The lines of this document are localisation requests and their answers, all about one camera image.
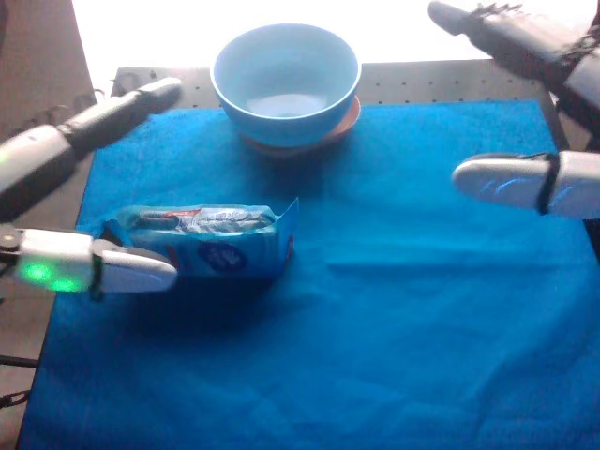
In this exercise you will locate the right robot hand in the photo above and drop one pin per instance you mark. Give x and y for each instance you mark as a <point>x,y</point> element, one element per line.
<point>515,183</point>

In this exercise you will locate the light blue bowl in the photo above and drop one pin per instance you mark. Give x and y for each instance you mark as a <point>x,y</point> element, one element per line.
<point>286,70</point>

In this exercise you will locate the pink square plate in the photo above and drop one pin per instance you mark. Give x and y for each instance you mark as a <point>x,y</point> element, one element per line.
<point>344,123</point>

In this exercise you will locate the blue snack bag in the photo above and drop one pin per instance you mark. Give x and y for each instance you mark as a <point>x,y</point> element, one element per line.
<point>225,244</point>

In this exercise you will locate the blue cloth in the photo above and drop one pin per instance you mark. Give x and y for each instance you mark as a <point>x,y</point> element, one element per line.
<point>375,328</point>

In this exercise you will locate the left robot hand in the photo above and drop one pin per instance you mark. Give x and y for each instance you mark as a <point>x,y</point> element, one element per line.
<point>33,154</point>

